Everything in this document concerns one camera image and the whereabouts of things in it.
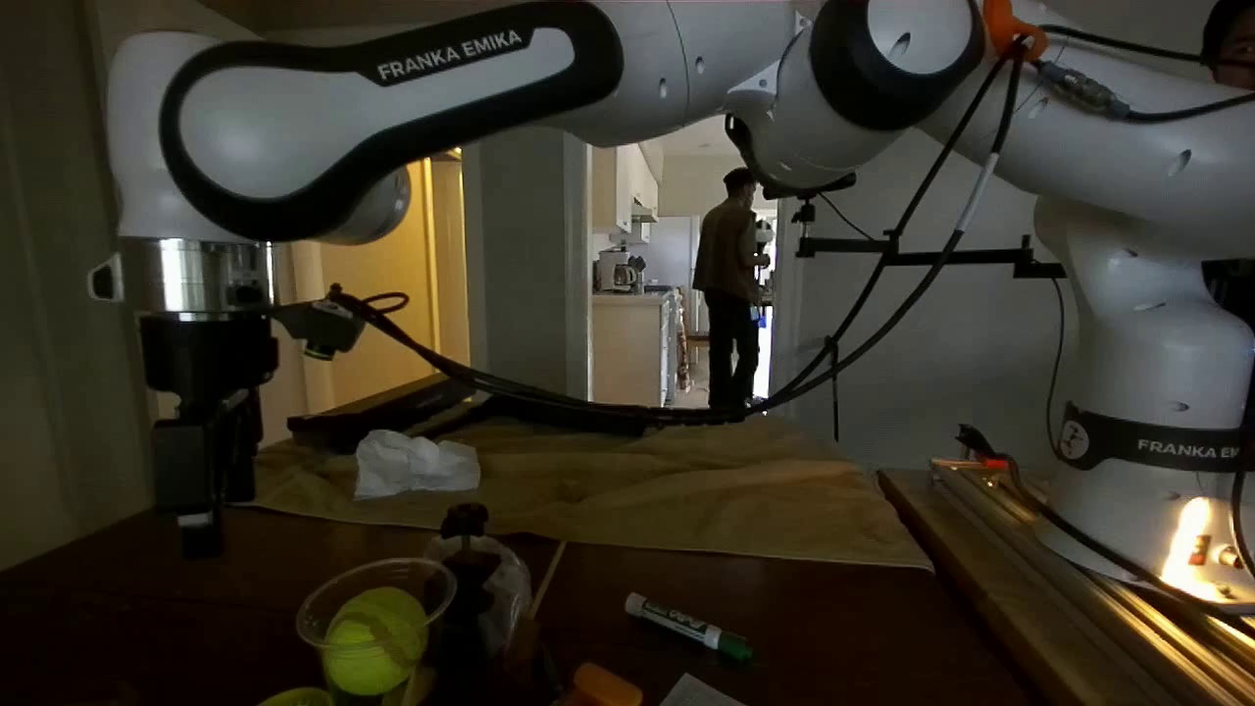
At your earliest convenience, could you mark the clear plastic cup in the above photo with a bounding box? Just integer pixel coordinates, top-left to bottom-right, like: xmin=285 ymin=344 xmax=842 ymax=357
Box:
xmin=296 ymin=556 xmax=458 ymax=706

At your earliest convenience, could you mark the orange round object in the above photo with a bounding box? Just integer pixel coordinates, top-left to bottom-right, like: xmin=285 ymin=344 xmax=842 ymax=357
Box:
xmin=565 ymin=661 xmax=642 ymax=706

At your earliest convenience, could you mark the black keyboard instrument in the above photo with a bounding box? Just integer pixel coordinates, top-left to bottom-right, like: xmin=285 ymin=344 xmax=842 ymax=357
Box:
xmin=285 ymin=375 xmax=667 ymax=455

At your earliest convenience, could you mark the person standing in kitchen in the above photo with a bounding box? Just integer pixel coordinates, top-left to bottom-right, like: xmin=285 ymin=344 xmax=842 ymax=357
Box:
xmin=696 ymin=169 xmax=759 ymax=416

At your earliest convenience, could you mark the dark bottle with cap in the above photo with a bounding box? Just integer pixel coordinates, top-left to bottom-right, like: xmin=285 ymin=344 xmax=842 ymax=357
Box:
xmin=427 ymin=503 xmax=536 ymax=706

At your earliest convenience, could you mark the green tennis ball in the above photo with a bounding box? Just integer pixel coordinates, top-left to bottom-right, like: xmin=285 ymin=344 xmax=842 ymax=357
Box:
xmin=322 ymin=590 xmax=427 ymax=697

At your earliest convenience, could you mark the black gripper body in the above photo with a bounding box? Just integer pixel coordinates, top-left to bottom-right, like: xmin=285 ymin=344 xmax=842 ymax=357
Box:
xmin=143 ymin=315 xmax=280 ymax=430

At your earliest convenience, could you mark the white napkin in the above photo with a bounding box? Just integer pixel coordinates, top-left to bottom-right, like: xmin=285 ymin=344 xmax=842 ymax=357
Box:
xmin=355 ymin=427 xmax=484 ymax=499

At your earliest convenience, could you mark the green capped marker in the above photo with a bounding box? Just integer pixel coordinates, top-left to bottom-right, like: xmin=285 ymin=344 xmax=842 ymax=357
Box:
xmin=623 ymin=593 xmax=755 ymax=661

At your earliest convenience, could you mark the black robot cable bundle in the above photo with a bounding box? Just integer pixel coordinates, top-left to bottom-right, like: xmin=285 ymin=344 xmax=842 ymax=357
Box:
xmin=270 ymin=22 xmax=1255 ymax=427

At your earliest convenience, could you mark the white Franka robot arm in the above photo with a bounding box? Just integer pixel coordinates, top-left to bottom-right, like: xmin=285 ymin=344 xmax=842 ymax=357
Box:
xmin=106 ymin=0 xmax=1255 ymax=590

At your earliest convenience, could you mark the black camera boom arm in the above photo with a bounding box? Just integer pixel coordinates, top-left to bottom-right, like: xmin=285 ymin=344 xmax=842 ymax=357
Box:
xmin=787 ymin=191 xmax=1067 ymax=278

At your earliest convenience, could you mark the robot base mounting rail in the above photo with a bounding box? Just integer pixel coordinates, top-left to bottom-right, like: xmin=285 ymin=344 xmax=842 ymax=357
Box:
xmin=878 ymin=457 xmax=1255 ymax=706

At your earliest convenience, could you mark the small white card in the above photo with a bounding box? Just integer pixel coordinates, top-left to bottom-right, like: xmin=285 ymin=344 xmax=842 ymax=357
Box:
xmin=658 ymin=673 xmax=747 ymax=706

